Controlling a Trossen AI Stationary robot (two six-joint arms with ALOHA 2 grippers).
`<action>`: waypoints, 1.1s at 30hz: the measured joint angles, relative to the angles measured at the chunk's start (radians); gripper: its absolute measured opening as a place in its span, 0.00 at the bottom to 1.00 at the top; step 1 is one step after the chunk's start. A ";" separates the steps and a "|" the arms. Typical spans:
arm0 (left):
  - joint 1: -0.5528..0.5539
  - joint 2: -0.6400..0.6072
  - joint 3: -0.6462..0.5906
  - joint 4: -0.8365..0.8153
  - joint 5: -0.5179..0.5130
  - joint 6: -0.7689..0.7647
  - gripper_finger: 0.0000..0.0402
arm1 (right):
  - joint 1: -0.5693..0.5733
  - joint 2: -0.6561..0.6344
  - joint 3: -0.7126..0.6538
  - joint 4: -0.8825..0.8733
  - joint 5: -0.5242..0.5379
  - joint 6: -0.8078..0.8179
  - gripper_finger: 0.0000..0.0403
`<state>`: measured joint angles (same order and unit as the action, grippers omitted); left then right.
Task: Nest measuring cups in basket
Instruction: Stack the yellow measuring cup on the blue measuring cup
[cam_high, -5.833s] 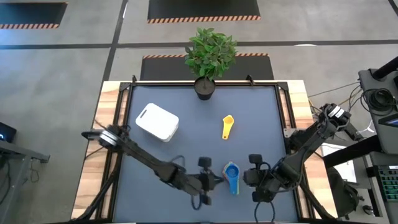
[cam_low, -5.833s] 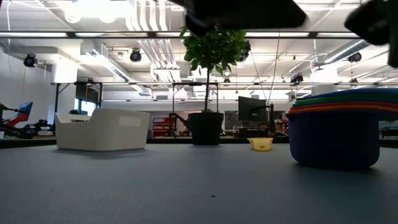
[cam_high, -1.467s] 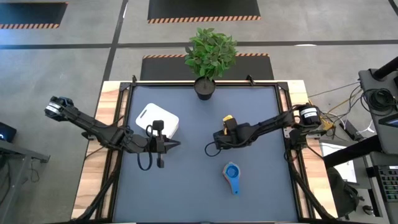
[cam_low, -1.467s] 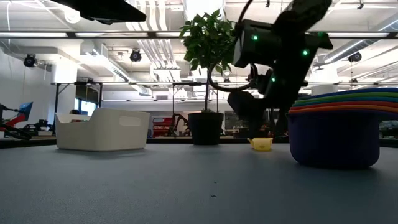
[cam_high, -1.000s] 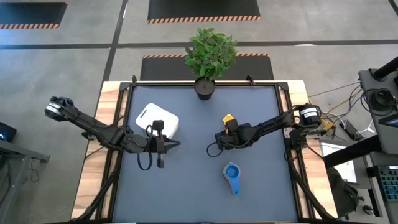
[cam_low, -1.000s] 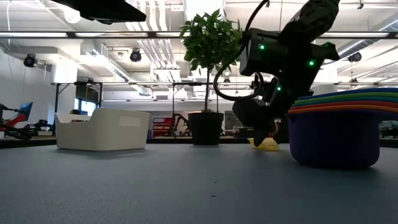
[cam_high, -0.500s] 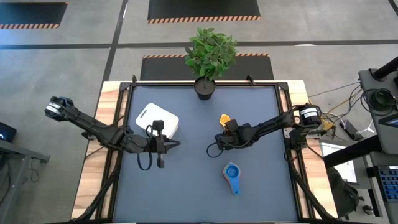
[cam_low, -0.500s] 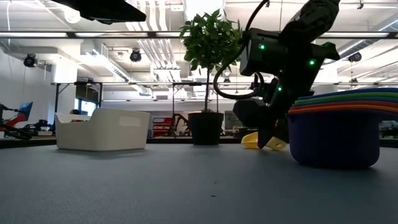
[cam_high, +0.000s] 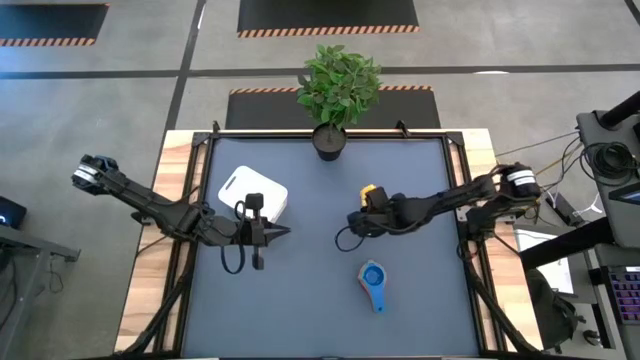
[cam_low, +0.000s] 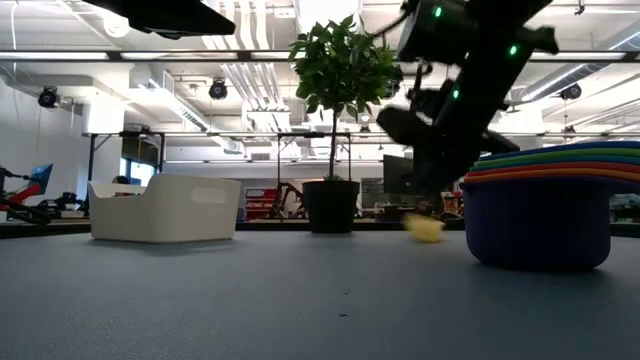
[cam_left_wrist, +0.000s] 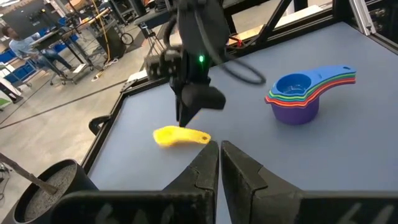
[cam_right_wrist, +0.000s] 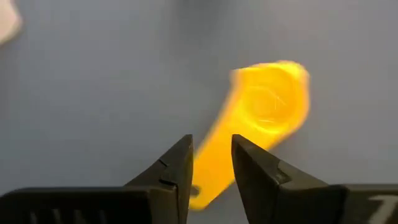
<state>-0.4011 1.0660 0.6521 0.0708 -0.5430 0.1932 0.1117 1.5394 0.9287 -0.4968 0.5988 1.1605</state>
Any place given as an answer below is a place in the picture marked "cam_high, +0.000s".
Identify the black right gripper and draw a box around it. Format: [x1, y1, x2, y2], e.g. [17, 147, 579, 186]
[346, 185, 407, 239]

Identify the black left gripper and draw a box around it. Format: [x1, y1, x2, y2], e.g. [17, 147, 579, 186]
[233, 192, 293, 271]

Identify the teal measuring cup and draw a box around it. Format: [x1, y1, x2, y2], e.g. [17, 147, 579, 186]
[359, 258, 388, 292]

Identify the blue measuring cup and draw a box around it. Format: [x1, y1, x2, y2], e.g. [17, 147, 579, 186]
[362, 263, 387, 314]

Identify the white plastic basket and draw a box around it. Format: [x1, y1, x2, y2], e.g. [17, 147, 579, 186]
[217, 165, 290, 225]

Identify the green plant in black pot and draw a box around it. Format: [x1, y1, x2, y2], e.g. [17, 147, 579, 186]
[296, 43, 384, 162]

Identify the black power adapter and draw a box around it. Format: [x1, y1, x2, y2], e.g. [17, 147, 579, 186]
[544, 192, 576, 226]

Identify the black metal beam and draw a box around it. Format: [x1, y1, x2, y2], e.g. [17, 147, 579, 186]
[519, 217, 614, 271]

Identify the white paper sheet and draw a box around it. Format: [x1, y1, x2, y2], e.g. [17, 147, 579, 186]
[514, 229, 575, 295]

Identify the black bag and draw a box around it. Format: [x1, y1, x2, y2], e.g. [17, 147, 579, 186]
[524, 267, 585, 351]

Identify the black hazard-striped floor mat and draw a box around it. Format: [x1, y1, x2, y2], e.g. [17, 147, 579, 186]
[236, 0, 420, 39]
[0, 3, 110, 48]

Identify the grey equipment cart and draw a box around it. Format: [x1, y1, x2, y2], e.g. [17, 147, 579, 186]
[575, 89, 640, 249]

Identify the grey metal desk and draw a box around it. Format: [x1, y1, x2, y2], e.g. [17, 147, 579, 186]
[0, 224, 81, 360]

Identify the backlit computer keyboard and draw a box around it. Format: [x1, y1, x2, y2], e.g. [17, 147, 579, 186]
[607, 266, 640, 325]

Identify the dark electronic device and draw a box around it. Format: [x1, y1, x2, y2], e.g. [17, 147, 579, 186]
[0, 195, 27, 230]

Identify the coiled black cable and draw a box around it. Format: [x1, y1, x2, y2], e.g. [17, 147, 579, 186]
[582, 142, 639, 181]

